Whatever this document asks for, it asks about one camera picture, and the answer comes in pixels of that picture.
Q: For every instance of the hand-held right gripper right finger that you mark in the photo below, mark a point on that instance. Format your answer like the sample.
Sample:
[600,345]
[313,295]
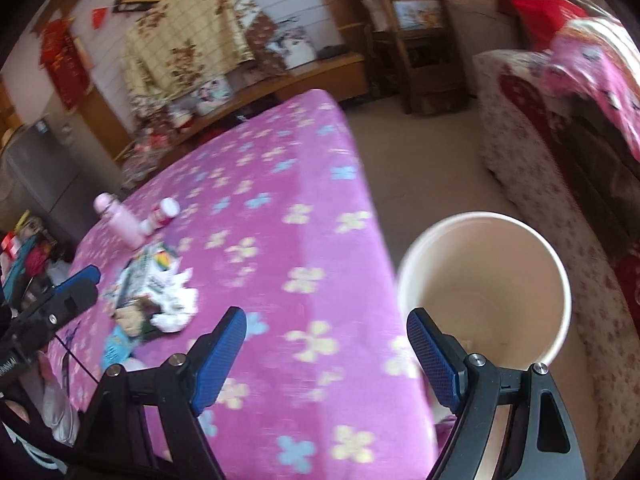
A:
[435,360]

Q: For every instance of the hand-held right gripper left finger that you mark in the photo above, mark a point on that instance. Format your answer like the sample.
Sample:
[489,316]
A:
[220,360]

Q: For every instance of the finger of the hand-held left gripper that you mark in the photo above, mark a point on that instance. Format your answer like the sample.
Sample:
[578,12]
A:
[80,276]
[70,302]

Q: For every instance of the brown wrapper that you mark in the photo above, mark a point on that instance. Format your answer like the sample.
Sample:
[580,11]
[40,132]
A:
[132,317]

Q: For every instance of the white tissue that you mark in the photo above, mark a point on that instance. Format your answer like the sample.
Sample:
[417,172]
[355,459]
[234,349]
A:
[177,305]

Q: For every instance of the white round bucket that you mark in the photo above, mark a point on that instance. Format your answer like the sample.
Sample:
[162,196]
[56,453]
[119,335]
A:
[480,260]

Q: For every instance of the pile of household clutter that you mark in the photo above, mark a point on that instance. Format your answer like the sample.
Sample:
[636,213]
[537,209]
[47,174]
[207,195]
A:
[30,255]

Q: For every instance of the white bottle with pink label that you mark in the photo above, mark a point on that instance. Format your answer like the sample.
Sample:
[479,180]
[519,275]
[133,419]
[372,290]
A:
[162,212]

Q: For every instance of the grey refrigerator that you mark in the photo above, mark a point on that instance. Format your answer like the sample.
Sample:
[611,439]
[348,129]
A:
[45,175]

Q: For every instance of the pink floral blanket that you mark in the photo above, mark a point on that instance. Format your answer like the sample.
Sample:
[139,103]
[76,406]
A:
[300,210]

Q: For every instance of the red hanging decoration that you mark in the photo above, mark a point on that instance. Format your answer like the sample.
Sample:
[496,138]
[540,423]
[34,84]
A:
[65,60]

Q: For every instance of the floral covered sofa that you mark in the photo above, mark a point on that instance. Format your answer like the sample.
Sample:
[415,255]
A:
[540,160]

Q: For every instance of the framed couple photo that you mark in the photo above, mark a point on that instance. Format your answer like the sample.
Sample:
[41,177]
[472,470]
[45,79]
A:
[215,94]

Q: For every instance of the yellow floral cloth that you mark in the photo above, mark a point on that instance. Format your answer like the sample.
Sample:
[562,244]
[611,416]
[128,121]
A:
[185,40]

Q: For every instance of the brown floral cloth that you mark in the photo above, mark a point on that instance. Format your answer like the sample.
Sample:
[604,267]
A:
[265,40]

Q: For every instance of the wooden shelf rack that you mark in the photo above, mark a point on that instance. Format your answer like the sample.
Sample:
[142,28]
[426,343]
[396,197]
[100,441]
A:
[415,60]

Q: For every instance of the long wooden cabinet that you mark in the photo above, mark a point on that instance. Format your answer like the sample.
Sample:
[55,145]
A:
[320,72]

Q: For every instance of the large framed photo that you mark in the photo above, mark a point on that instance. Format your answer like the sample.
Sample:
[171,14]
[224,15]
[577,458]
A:
[295,47]

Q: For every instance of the pink printed sofa blanket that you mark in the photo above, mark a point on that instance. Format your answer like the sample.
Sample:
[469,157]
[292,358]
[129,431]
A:
[595,65]

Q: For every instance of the red cushion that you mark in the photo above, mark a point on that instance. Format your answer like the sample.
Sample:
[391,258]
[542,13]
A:
[542,20]

